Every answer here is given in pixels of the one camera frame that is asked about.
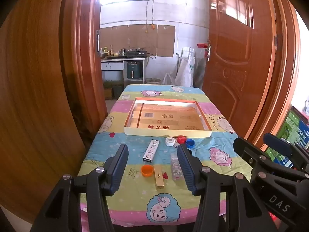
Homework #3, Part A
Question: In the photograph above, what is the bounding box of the wooden planter with grass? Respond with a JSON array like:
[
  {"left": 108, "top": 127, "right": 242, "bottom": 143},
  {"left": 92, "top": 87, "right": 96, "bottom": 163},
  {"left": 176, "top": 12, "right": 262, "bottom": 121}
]
[{"left": 103, "top": 81, "right": 114, "bottom": 99}]

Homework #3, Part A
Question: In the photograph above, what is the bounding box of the black gas stove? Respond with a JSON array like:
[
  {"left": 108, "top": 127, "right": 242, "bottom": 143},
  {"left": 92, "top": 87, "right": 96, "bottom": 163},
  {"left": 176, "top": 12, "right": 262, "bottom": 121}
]
[{"left": 127, "top": 49, "right": 148, "bottom": 56}]

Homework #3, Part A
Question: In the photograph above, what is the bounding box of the cardboard wall sheet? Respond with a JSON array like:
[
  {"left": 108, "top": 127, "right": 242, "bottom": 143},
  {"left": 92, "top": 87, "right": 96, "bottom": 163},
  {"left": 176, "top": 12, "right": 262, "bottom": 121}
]
[{"left": 100, "top": 24, "right": 175, "bottom": 58}]

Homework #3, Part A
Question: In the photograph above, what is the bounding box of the orange bottle cap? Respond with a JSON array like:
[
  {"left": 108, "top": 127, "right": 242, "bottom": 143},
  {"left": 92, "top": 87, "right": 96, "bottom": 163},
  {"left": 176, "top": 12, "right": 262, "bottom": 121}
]
[{"left": 141, "top": 164, "right": 155, "bottom": 177}]

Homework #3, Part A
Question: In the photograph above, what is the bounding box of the dark planter with grass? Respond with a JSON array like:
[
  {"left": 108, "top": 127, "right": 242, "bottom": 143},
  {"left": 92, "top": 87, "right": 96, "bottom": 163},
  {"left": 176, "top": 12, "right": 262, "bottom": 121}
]
[{"left": 113, "top": 82, "right": 124, "bottom": 98}]

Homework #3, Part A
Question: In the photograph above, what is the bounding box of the wooden door frame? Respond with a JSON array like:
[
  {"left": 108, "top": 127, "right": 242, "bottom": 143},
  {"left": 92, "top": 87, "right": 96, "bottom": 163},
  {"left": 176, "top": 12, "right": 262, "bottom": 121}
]
[{"left": 59, "top": 0, "right": 302, "bottom": 150}]

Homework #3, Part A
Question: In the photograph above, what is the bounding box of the carved wooden door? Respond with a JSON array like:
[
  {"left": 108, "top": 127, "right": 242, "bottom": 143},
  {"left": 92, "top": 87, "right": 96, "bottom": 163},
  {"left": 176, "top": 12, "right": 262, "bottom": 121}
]
[{"left": 201, "top": 0, "right": 277, "bottom": 136}]

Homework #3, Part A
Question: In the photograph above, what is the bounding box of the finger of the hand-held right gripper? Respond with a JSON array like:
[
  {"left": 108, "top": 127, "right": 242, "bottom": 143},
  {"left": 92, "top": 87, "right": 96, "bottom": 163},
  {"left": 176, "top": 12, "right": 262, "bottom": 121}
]
[
  {"left": 233, "top": 137, "right": 302, "bottom": 182},
  {"left": 263, "top": 132, "right": 309, "bottom": 174}
]

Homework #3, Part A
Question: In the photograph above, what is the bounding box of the shallow orange-rimmed cardboard box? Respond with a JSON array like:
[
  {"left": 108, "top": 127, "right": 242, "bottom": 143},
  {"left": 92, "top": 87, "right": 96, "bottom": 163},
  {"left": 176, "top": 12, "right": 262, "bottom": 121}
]
[{"left": 124, "top": 97, "right": 213, "bottom": 138}]

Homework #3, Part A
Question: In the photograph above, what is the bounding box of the plain wooden door panel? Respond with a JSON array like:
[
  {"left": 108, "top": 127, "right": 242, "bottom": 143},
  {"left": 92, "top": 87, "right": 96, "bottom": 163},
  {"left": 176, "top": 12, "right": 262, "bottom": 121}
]
[{"left": 0, "top": 0, "right": 97, "bottom": 223}]

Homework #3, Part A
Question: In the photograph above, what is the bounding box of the clear plastic case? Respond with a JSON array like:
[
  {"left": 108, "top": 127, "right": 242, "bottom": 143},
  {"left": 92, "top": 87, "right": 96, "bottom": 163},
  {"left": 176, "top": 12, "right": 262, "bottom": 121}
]
[{"left": 170, "top": 152, "right": 185, "bottom": 182}]

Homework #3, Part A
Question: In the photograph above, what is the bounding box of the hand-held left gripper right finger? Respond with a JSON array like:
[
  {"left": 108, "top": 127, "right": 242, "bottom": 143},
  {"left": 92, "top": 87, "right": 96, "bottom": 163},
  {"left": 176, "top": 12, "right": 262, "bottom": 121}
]
[{"left": 177, "top": 145, "right": 278, "bottom": 232}]

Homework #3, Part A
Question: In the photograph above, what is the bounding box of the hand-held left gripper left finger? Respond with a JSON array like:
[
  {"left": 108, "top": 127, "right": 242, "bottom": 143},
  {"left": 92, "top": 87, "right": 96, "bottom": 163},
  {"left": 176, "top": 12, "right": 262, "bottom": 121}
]
[{"left": 31, "top": 144, "right": 129, "bottom": 232}]

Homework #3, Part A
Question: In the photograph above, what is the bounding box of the white woven sack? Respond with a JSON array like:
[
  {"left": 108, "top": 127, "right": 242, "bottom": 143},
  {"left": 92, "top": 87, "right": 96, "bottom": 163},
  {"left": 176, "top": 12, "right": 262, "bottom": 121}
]
[{"left": 175, "top": 53, "right": 195, "bottom": 87}]

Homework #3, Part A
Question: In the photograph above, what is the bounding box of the gold rectangular box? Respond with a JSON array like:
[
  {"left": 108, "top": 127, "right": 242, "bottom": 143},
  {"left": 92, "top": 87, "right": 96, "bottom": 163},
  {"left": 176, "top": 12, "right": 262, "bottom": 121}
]
[{"left": 153, "top": 164, "right": 168, "bottom": 189}]

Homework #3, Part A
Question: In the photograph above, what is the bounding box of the kitchen counter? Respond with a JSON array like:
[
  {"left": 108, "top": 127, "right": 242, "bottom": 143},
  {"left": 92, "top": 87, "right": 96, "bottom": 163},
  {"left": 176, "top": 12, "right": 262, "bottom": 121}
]
[{"left": 100, "top": 55, "right": 148, "bottom": 81}]

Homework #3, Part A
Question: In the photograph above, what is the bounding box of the cartoon sheep printed blanket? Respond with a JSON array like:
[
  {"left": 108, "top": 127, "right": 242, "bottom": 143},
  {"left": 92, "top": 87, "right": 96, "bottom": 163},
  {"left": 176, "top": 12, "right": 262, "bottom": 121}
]
[{"left": 80, "top": 84, "right": 236, "bottom": 232}]

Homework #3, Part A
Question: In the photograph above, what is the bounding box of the green printed carton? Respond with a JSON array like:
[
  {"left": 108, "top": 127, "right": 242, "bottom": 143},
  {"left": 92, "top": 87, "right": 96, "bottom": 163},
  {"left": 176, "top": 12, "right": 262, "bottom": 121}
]
[{"left": 266, "top": 105, "right": 309, "bottom": 170}]

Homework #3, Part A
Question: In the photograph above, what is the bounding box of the green air fryer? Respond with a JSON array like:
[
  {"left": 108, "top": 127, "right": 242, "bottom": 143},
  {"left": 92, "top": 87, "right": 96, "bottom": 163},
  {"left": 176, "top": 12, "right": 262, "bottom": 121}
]
[{"left": 127, "top": 61, "right": 143, "bottom": 79}]

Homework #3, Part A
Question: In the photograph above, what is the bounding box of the clear plastic bag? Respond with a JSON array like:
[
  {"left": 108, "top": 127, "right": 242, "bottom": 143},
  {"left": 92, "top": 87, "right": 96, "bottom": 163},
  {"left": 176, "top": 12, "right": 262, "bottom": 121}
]
[{"left": 161, "top": 72, "right": 175, "bottom": 85}]

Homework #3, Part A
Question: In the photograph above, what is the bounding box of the white cartoon lighter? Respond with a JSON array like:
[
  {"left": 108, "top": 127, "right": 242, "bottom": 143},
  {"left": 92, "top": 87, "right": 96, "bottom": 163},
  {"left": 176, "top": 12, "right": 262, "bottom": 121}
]
[{"left": 142, "top": 139, "right": 160, "bottom": 163}]

